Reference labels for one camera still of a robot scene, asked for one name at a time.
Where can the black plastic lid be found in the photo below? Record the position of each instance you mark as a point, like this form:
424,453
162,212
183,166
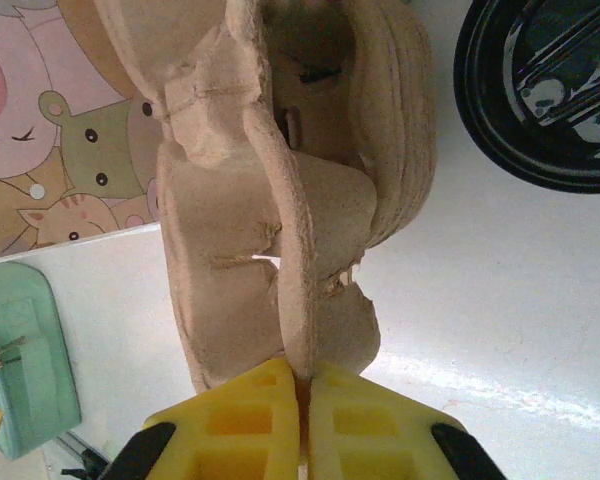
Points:
490,100

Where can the single pulp cup carrier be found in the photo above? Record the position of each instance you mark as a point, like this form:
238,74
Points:
215,225

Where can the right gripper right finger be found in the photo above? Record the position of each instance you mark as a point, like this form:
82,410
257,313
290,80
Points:
380,435

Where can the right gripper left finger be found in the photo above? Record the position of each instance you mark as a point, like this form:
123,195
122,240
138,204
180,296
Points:
230,430

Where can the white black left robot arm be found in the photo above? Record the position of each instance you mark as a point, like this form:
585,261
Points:
87,462

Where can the stack of pulp cup carriers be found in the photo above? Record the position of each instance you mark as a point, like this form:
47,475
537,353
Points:
405,125

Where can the white paper gift bag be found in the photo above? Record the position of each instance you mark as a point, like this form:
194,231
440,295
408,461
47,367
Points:
30,125

